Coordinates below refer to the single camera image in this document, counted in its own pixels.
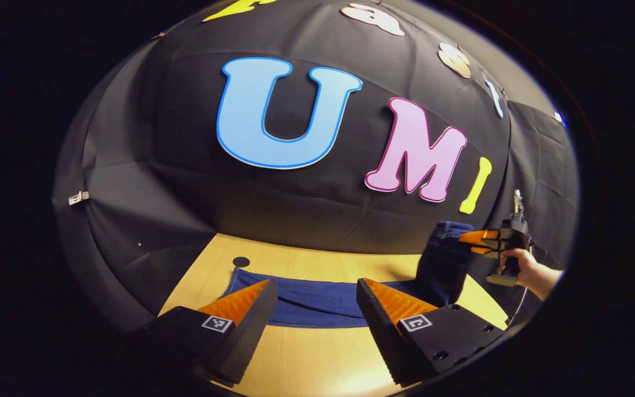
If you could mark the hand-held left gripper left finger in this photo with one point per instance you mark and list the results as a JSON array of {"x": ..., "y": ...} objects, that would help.
[{"x": 251, "y": 336}]

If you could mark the white backdrop clip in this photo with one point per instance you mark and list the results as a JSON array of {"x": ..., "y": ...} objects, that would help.
[{"x": 79, "y": 197}]

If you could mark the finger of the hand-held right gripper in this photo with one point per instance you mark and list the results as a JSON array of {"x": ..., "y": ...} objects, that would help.
[
  {"x": 485, "y": 250},
  {"x": 480, "y": 237}
]

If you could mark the black backdrop cloth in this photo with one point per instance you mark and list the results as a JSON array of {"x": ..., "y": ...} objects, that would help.
[{"x": 185, "y": 193}]

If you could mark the blue jeans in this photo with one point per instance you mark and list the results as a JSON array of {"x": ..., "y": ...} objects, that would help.
[{"x": 317, "y": 300}]

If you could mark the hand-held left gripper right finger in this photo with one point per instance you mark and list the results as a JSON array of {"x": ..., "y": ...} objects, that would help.
[{"x": 383, "y": 331}]

